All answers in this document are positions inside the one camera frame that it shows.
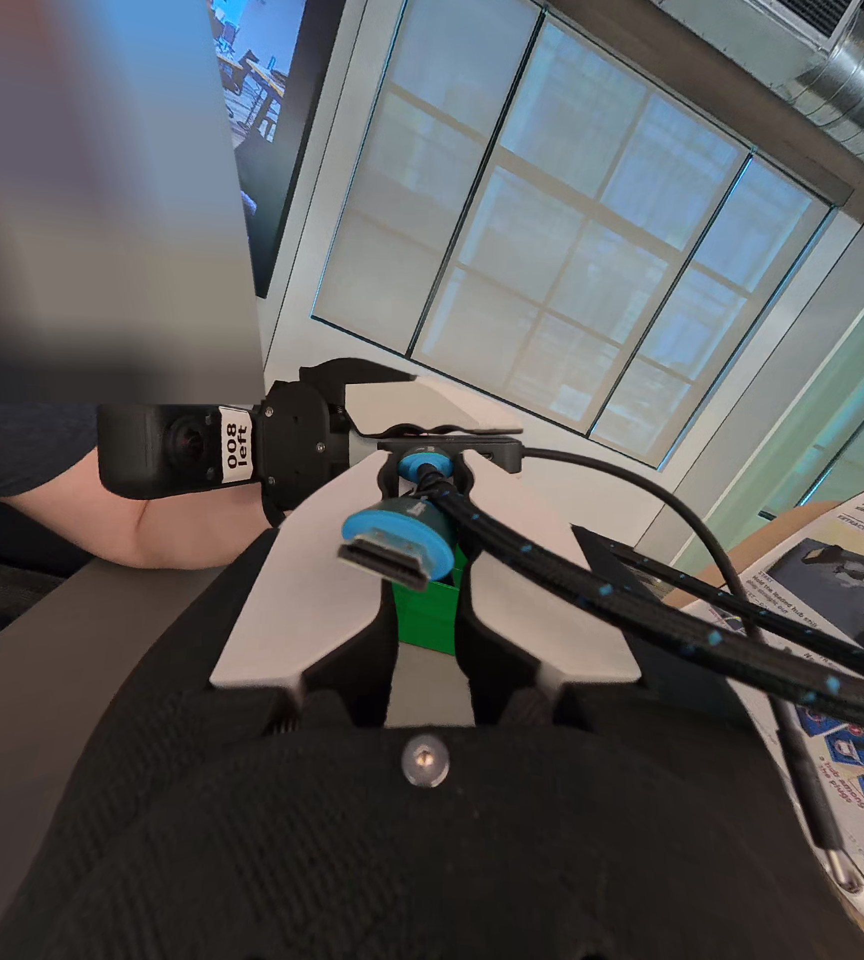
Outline black sign stand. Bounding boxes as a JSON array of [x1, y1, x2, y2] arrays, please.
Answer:
[[207, 0, 347, 300]]

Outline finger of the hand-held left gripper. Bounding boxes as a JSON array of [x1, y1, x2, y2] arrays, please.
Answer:
[[345, 375, 526, 444]]

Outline thin black hub cable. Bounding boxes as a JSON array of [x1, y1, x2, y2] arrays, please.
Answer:
[[519, 446, 841, 849]]

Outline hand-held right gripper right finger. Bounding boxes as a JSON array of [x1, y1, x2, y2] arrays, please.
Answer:
[[458, 477, 643, 688]]

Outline black braided cable green plug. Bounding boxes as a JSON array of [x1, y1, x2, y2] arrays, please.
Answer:
[[336, 455, 864, 739]]

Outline silver ventilation ducts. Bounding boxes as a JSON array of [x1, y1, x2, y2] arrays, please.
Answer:
[[785, 0, 864, 154]]

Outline person's left forearm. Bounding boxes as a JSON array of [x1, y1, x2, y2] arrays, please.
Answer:
[[9, 477, 280, 573]]

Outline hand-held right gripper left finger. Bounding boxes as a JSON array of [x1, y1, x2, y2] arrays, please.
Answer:
[[210, 458, 403, 691]]

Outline green plastic bin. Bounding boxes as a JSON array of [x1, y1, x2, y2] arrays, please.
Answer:
[[387, 540, 472, 658]]

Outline instruction sheet on wooden board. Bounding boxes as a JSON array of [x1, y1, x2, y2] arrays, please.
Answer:
[[710, 473, 864, 934]]

